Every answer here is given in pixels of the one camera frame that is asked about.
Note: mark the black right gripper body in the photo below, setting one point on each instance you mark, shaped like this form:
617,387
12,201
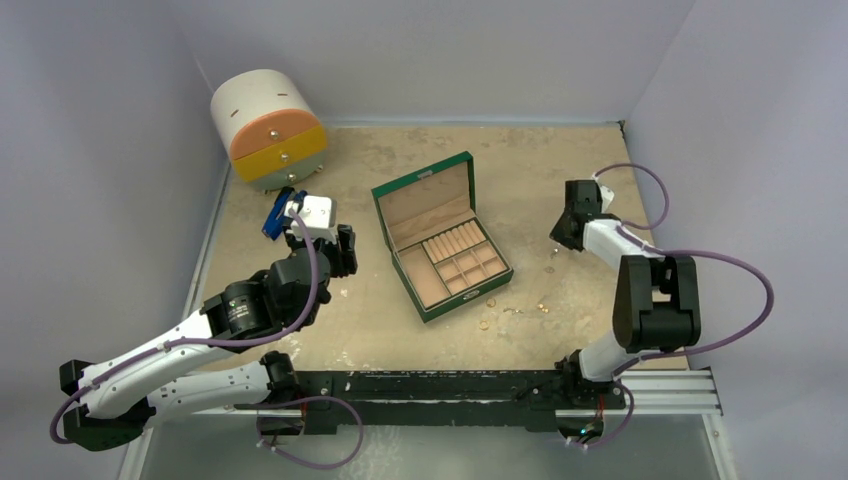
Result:
571,226

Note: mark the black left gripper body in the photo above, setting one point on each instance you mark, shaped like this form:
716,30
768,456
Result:
339,252

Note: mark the beige removable jewelry tray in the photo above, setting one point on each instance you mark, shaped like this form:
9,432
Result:
464,257

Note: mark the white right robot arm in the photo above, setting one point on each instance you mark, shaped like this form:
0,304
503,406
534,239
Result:
656,308

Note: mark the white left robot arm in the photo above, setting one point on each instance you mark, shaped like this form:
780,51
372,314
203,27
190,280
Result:
112,403

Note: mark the green jewelry box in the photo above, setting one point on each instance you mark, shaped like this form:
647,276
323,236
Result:
419,205

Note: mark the blue hand tool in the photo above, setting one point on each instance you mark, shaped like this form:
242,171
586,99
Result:
279,218

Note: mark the white round drawer cabinet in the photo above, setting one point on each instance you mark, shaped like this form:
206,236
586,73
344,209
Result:
272,137

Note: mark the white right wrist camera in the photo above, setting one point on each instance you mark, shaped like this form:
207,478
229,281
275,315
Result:
607,197

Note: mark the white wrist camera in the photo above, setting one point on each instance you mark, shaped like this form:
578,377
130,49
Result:
314,214
607,197

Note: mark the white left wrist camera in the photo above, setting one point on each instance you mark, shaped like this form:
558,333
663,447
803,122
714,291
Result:
314,214

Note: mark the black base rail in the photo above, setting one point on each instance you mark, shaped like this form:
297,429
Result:
555,400

